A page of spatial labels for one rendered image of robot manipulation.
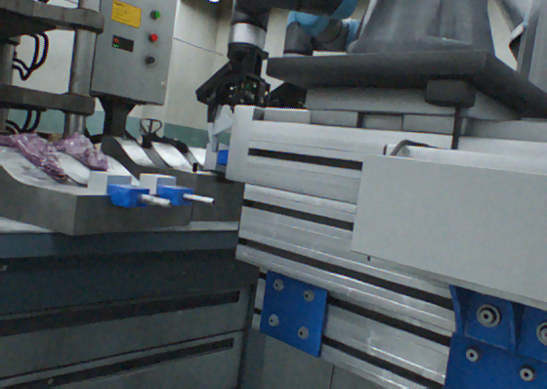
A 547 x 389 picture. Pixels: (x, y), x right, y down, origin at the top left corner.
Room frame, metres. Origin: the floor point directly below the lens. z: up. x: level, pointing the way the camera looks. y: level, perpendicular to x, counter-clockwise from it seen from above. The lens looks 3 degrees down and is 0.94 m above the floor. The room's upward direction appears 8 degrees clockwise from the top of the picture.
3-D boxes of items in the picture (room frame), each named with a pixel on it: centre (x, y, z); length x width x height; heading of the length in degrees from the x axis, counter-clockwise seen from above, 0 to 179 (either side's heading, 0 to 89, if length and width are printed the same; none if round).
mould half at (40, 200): (0.89, 0.42, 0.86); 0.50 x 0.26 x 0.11; 64
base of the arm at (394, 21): (0.54, -0.13, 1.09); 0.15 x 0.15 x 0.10
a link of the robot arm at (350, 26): (1.22, -0.10, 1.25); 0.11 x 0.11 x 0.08; 63
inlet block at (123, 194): (0.73, 0.19, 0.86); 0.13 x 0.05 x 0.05; 64
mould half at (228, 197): (1.21, 0.23, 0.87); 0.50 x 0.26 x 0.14; 47
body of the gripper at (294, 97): (1.28, -0.02, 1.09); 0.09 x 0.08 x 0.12; 47
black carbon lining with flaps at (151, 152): (1.19, 0.23, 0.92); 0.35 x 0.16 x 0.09; 47
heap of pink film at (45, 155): (0.89, 0.41, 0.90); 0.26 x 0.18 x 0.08; 64
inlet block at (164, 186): (0.82, 0.15, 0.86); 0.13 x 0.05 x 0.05; 64
